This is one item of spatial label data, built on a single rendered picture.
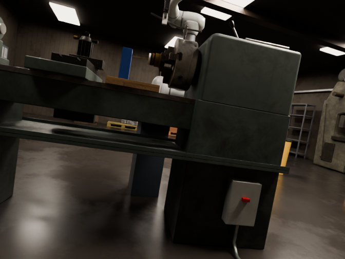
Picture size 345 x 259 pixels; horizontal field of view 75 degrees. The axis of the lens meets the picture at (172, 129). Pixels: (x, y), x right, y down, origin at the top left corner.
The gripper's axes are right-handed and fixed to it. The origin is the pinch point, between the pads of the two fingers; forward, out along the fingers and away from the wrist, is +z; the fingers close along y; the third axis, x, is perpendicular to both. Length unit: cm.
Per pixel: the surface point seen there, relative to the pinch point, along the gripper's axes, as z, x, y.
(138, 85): 44.5, -10.4, 11.8
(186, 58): 24.3, 15.0, 10.7
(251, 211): 108, 65, 21
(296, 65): 18, 81, 18
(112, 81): 45, -25, 12
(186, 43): 15.0, 14.1, 7.4
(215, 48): 17.5, 29.2, 17.4
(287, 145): 72, 264, -222
